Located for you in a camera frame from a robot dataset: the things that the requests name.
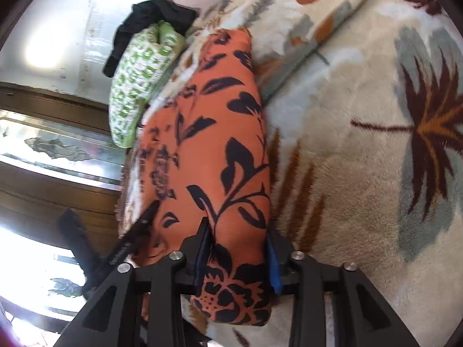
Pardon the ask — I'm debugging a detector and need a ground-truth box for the wooden window frame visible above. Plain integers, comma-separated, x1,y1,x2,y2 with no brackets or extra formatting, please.
0,81,145,333

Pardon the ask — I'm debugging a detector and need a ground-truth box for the green patterned pillow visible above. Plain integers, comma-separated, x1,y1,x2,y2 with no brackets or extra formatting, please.
109,22,188,149

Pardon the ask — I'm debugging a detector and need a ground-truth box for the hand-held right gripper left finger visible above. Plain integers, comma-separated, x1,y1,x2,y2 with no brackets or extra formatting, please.
60,219,215,347

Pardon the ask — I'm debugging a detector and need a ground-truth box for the black cloth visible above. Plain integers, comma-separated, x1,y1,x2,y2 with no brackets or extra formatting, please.
102,0,199,78

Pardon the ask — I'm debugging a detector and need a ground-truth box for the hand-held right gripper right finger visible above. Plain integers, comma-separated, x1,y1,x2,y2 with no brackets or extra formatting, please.
266,229,422,347

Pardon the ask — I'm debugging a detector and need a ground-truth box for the orange floral garment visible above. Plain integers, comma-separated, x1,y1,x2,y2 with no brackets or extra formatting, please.
128,27,273,328

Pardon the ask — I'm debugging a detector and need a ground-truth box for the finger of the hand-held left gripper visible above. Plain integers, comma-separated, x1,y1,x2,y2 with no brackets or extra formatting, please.
57,208,105,295
108,200,161,269

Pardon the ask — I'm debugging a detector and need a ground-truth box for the leaf print fleece blanket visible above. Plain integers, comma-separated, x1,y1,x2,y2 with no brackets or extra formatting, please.
116,0,463,347

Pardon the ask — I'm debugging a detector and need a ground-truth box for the frosted patterned window glass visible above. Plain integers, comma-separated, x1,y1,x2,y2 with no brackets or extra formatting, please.
0,110,127,189

